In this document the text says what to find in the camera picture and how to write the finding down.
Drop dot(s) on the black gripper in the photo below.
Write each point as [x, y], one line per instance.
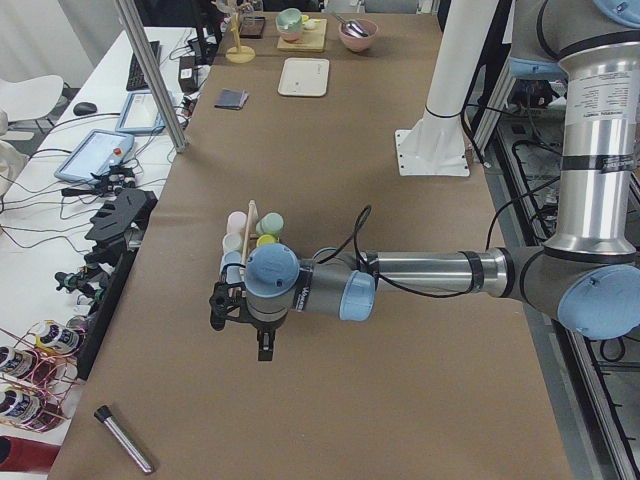
[264, 329]

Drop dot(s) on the green cup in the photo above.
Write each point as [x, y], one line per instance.
[270, 224]

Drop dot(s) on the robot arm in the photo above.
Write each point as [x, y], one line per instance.
[584, 275]

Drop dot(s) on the light blue cup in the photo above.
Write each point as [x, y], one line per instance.
[231, 267]

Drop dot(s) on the yellow cup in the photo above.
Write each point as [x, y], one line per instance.
[266, 239]

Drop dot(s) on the cream white cup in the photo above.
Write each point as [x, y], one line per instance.
[233, 242]

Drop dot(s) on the pink cup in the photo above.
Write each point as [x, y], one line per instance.
[236, 222]

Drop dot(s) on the cream rabbit tray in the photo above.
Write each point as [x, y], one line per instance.
[304, 77]

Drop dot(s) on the brown dish tray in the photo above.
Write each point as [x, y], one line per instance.
[252, 27]

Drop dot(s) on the black tool stand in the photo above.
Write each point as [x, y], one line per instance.
[107, 265]

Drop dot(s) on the grey folded cloth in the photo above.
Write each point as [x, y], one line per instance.
[231, 99]

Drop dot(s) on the blue teach pendant near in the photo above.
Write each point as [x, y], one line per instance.
[96, 153]

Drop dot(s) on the blue teach pendant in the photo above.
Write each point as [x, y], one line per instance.
[96, 153]
[140, 115]

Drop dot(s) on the blue teach pendant far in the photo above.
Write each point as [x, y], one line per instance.
[140, 115]

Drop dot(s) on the black small box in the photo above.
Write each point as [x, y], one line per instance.
[191, 75]

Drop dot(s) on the wooden mug tree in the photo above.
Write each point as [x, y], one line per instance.
[237, 53]

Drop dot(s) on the black computer mouse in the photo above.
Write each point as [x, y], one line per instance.
[84, 108]

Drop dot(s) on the wooden cutting board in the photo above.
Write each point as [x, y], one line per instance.
[311, 40]

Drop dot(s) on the pink bowl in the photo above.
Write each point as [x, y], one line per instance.
[359, 43]

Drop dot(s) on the stacked green bowls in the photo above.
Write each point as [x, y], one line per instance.
[289, 24]

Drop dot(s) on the metal ice scoop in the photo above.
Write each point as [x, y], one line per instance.
[351, 27]

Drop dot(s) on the white chair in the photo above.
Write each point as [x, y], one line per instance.
[30, 99]

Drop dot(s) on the white wire cup rack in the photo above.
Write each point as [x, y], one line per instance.
[233, 244]

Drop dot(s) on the copper wire bottle rack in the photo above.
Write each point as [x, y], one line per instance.
[39, 371]

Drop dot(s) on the white pillar mount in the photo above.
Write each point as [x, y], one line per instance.
[435, 145]

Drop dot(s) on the aluminium frame post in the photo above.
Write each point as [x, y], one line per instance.
[131, 21]

